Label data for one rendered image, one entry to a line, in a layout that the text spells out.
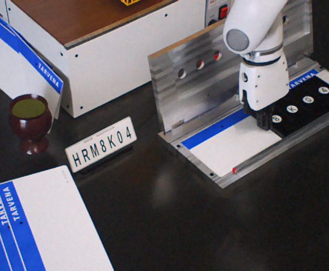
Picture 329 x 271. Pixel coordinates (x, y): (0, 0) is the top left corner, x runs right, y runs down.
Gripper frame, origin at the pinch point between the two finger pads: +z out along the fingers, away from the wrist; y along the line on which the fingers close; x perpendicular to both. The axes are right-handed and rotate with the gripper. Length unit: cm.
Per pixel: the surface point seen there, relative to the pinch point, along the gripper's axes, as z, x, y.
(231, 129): 1.7, 4.5, -5.5
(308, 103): 1.6, -0.6, 12.4
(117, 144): -0.8, 15.5, -27.6
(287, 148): 3.9, -6.9, -0.6
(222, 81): -6.4, 10.4, -2.1
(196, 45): -16.5, 12.0, -6.7
